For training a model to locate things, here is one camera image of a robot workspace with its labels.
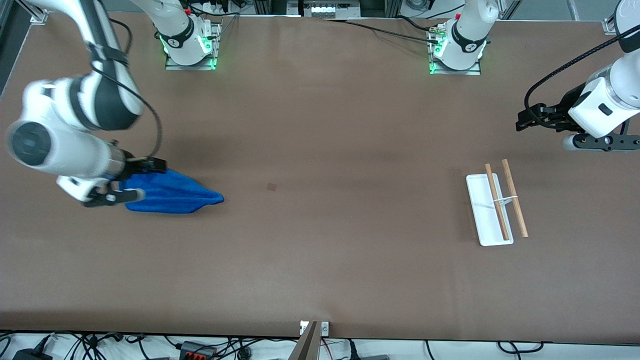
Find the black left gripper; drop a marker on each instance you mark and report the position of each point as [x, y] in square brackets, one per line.
[558, 111]

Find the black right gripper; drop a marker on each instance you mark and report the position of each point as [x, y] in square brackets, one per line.
[136, 164]

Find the blue towel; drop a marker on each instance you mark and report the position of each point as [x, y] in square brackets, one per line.
[170, 195]

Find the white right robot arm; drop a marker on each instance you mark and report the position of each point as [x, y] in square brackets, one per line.
[65, 100]

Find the black box with orange parts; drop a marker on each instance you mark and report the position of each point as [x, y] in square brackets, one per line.
[197, 350]

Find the black power adapter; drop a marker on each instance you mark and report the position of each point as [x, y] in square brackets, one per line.
[30, 356]

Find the white device with sockets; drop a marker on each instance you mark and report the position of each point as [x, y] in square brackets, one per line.
[330, 9]

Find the black floor plug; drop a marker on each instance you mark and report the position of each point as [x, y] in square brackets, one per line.
[352, 350]

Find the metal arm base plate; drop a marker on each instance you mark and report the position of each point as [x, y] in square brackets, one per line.
[475, 71]
[172, 64]

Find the aluminium frame profile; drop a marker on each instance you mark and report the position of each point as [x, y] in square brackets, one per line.
[39, 17]
[609, 25]

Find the silver table edge bracket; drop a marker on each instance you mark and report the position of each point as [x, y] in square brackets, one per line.
[325, 328]

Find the grey camera mount pole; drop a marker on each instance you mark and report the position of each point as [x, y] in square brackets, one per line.
[306, 347]

